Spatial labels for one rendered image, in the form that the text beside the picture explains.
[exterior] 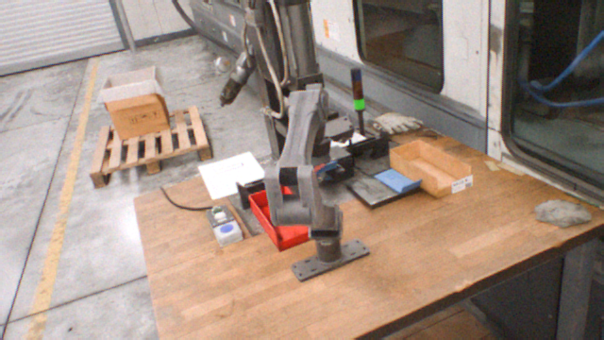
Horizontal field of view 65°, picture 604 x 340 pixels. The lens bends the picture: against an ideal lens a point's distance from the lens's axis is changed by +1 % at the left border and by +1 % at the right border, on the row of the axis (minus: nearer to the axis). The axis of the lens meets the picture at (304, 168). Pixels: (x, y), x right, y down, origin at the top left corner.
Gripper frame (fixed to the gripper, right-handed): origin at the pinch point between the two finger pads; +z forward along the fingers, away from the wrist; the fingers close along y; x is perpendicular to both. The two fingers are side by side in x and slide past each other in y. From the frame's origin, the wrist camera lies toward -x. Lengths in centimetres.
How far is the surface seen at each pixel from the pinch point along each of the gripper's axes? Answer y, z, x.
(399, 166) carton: 2.5, 21.6, -35.6
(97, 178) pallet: 206, 234, 77
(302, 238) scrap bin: -10.8, 14.8, 6.1
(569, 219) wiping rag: -40, -1, -53
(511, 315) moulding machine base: -46, 77, -70
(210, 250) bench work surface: -0.3, 22.5, 29.2
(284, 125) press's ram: 23.2, 8.7, -3.9
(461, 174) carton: -12, 14, -47
